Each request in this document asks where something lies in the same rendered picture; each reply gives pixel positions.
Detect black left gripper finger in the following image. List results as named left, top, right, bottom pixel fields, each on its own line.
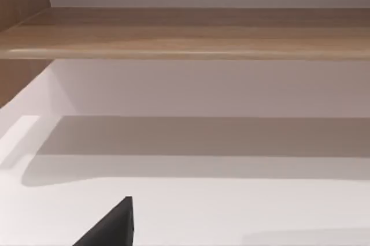
left=72, top=196, right=135, bottom=246

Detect wooden open shelf unit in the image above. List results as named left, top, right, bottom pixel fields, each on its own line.
left=0, top=0, right=370, bottom=109

